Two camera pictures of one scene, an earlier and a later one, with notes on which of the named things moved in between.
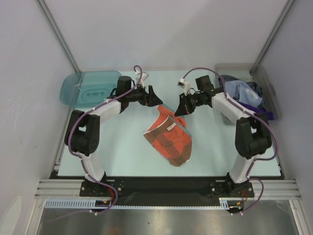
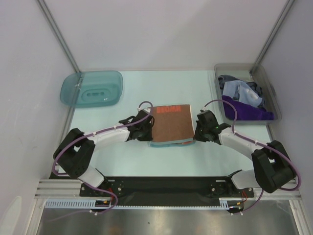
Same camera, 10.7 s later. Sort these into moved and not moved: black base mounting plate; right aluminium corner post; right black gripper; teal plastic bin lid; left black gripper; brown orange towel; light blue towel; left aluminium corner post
Moved: brown orange towel; left black gripper; right black gripper
Not moved: light blue towel; left aluminium corner post; right aluminium corner post; black base mounting plate; teal plastic bin lid
